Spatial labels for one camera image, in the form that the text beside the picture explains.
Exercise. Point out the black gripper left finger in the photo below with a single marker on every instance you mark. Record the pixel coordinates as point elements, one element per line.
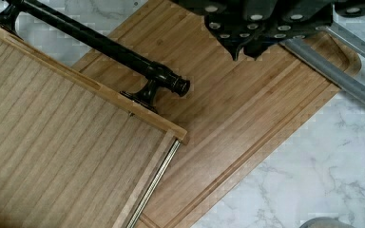
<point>236,34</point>

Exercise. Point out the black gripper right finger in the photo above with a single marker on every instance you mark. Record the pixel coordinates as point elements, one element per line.
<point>297,25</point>

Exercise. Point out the wooden drawer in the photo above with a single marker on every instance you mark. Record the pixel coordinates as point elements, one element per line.
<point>73,152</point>

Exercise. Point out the large bamboo cutting board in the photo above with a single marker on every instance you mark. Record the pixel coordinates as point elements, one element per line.
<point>235,114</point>

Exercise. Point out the silver oven door handle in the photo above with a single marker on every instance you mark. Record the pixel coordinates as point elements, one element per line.
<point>314,60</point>

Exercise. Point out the black drawer handle bar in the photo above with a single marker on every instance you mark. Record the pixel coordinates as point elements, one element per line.
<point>157,75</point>

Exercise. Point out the metal drawer slide rail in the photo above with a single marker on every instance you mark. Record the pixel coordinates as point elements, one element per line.
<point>154,182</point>

